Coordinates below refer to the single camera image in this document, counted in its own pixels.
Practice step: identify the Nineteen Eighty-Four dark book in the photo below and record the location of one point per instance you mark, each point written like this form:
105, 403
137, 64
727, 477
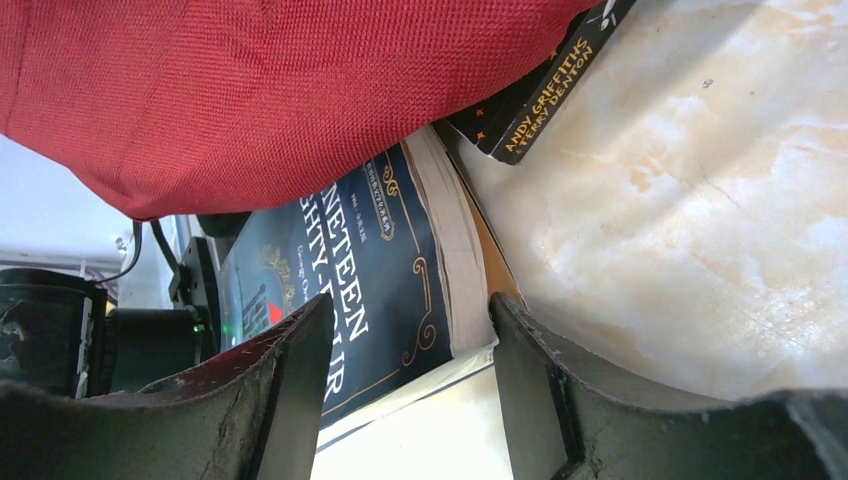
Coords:
410, 264

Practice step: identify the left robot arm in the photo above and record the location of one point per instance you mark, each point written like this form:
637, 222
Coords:
58, 335

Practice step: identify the red student backpack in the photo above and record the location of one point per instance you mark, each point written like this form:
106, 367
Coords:
206, 107

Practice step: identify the colourful treehouse storey book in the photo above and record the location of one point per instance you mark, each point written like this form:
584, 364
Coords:
505, 125

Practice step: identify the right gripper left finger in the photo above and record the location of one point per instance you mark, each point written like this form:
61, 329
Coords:
252, 412

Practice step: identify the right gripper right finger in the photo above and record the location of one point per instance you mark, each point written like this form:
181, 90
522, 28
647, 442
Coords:
570, 414

